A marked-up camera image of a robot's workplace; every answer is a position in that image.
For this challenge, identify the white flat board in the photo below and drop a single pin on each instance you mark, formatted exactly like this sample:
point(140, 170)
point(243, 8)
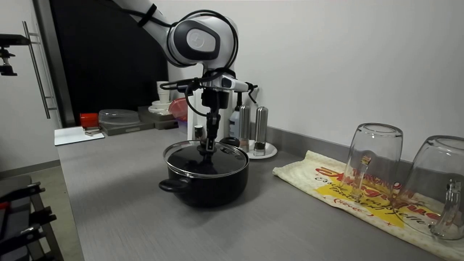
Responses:
point(78, 137)

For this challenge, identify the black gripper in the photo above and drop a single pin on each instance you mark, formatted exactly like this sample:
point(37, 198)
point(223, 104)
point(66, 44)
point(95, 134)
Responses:
point(216, 101)

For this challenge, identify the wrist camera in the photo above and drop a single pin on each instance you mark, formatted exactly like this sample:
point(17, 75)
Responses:
point(234, 85)

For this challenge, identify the clear dome lid container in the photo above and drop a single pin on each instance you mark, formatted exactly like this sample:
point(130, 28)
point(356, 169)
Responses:
point(118, 117)

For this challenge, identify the small white saucer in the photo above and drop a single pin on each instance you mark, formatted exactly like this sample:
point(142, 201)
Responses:
point(266, 153)

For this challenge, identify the white paper towel roll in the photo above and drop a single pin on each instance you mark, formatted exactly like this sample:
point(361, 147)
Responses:
point(194, 111)

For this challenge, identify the clear drinking glass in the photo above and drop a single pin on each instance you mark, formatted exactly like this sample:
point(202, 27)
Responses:
point(375, 154)
point(437, 169)

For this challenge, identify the printed yellow red kitchen towel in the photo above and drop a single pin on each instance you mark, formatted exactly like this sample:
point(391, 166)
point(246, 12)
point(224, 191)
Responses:
point(334, 189)

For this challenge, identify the black orange bar clamp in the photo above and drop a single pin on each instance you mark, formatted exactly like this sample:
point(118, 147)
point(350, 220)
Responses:
point(34, 220)
point(24, 191)

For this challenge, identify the glass pot lid black knob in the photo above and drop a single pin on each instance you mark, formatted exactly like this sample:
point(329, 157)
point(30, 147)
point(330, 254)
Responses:
point(227, 162)

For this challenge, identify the small red box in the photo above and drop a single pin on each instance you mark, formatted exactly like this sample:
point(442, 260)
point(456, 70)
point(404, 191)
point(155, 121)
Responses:
point(91, 121)

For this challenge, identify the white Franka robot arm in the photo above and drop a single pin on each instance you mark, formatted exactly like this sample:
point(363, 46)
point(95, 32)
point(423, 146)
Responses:
point(198, 41)

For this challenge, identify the steel spice grinder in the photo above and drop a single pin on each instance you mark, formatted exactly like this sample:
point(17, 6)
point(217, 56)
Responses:
point(246, 125)
point(262, 125)

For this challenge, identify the black cooking pot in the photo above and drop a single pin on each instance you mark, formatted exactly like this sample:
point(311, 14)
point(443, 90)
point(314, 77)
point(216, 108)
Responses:
point(208, 191)

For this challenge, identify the black camera on mount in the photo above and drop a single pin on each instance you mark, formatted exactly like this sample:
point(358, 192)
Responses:
point(13, 40)

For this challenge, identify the grey metal tray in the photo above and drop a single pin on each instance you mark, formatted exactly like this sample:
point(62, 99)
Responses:
point(160, 119)

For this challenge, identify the grey metal cart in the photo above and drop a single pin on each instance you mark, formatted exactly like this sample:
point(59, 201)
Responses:
point(53, 241)

